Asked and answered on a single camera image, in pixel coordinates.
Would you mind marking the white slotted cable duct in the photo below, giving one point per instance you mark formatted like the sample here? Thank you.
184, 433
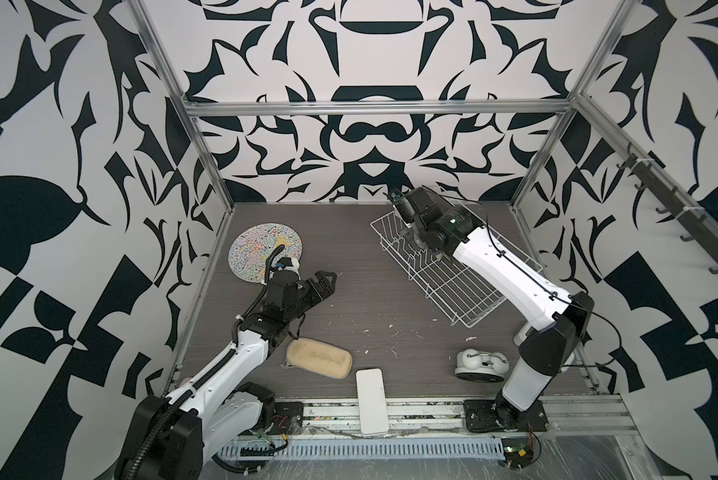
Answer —
489, 449

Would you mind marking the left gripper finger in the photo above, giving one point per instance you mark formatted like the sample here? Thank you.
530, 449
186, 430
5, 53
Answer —
320, 291
324, 279

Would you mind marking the colourful speckled round plate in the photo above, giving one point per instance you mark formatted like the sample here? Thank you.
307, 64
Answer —
250, 249

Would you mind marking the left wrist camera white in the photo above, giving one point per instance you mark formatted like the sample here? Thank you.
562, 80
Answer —
285, 263

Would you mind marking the wall hook rail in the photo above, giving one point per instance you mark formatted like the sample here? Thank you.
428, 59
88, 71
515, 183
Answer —
675, 203

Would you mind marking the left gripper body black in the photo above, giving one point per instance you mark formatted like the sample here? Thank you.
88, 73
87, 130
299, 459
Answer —
304, 295

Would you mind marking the white round gadget black base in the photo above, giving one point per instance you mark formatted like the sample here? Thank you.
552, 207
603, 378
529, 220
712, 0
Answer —
481, 367

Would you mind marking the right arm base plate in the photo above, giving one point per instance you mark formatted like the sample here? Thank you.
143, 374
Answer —
487, 416

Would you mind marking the white rectangular box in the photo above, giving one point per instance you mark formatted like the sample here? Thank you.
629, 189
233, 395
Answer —
372, 405

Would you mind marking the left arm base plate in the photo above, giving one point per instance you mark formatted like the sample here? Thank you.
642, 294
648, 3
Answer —
287, 418

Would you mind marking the white wire dish rack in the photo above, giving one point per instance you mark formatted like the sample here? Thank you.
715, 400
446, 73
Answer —
458, 291

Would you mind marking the white scale with display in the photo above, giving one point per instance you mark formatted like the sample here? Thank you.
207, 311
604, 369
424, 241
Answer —
521, 336

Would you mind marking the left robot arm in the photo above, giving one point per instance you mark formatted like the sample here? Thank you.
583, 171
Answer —
174, 436

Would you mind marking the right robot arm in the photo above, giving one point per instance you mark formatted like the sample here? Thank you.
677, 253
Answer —
556, 319

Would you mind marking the beige sponge case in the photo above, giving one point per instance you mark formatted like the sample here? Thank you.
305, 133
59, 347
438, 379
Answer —
319, 358

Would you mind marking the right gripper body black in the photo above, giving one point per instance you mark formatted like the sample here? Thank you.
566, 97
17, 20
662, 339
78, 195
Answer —
421, 235

